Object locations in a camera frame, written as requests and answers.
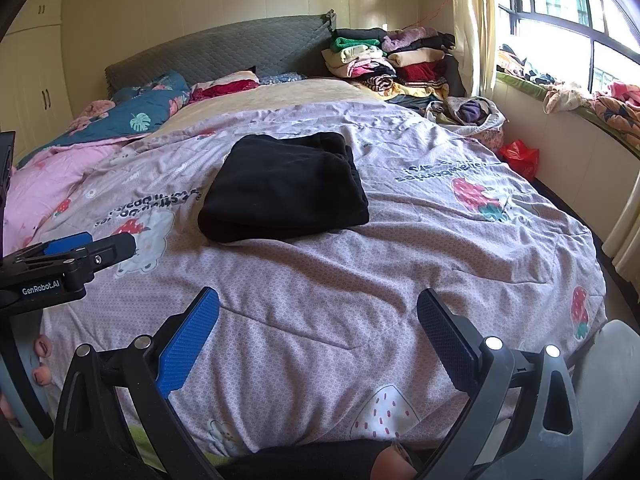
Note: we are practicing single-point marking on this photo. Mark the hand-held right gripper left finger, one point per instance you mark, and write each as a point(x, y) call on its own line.
point(192, 340)

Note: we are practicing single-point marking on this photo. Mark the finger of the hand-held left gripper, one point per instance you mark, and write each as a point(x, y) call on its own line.
point(67, 245)
point(115, 250)

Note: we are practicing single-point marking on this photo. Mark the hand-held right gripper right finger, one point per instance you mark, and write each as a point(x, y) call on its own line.
point(445, 332)

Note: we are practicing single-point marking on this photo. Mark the black sweater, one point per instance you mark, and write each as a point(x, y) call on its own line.
point(285, 190)

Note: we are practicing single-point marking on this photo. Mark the heap of windowsill clothes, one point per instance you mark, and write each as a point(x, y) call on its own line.
point(565, 97)

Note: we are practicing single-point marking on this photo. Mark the pile of folded clothes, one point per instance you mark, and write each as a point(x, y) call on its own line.
point(395, 65)

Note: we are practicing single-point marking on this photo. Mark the person's left hand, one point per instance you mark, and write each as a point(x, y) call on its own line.
point(42, 347)

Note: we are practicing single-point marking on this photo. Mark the person's right hand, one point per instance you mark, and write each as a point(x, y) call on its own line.
point(392, 465)

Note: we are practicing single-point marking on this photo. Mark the pink quilt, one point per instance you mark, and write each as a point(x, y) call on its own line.
point(55, 180)

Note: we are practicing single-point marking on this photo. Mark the lilac strawberry print quilt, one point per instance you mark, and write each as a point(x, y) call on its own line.
point(350, 300)

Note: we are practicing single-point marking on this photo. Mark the light green cloth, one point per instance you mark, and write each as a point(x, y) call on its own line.
point(220, 457)

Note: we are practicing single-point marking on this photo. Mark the blue floral quilt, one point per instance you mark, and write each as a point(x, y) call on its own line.
point(130, 115)

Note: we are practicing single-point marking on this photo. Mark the person's black clothing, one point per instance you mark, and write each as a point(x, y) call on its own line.
point(310, 462)

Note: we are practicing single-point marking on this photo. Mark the white rounded seat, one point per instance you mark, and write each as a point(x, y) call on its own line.
point(610, 385)

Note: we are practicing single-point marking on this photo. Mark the cream wardrobe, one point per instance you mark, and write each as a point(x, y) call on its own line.
point(35, 70)

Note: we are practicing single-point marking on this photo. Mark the red plastic bag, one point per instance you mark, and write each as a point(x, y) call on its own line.
point(520, 157)

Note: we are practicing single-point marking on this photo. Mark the red and pink cloth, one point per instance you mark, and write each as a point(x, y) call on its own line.
point(225, 89)

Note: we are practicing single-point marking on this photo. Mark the cream curtain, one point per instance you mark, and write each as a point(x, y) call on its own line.
point(625, 230)
point(472, 25)

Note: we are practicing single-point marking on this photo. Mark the floral laundry bag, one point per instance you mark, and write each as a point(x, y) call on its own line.
point(480, 127)

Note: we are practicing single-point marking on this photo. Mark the beige blanket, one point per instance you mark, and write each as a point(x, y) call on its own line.
point(280, 100)

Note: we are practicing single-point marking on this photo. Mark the grey quilted headboard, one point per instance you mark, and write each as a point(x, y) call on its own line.
point(215, 50)

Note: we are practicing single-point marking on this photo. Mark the blue patterned cloth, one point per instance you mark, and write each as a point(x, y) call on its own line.
point(282, 78)

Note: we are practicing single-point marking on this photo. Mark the green windowsill mat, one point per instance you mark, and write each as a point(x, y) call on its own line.
point(530, 87)

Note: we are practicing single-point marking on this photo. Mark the window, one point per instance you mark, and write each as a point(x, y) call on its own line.
point(565, 5)

